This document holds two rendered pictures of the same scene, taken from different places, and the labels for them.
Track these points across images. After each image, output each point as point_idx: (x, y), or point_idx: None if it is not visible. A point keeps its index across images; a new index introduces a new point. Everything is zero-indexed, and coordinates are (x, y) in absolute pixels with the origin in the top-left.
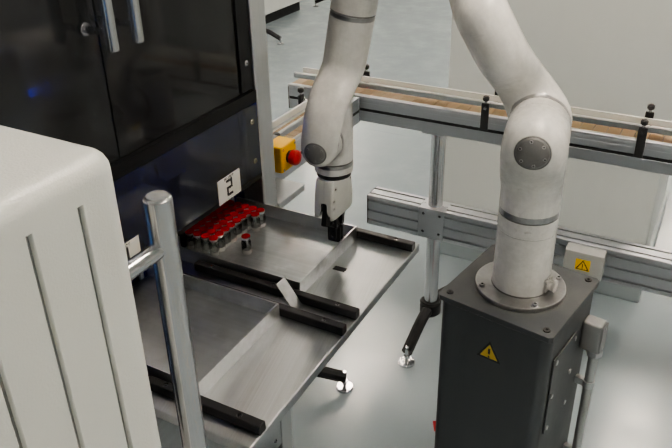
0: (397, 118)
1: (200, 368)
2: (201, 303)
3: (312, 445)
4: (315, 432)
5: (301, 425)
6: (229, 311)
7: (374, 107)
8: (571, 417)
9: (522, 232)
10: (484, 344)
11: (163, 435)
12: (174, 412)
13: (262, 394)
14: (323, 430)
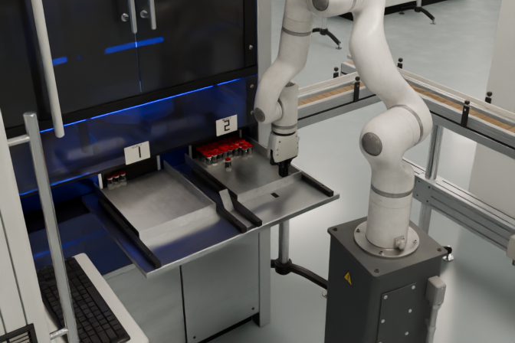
0: None
1: (152, 226)
2: (180, 192)
3: (284, 323)
4: (291, 315)
5: (284, 308)
6: (191, 200)
7: None
8: None
9: (377, 199)
10: (346, 270)
11: None
12: (124, 243)
13: (173, 249)
14: (297, 316)
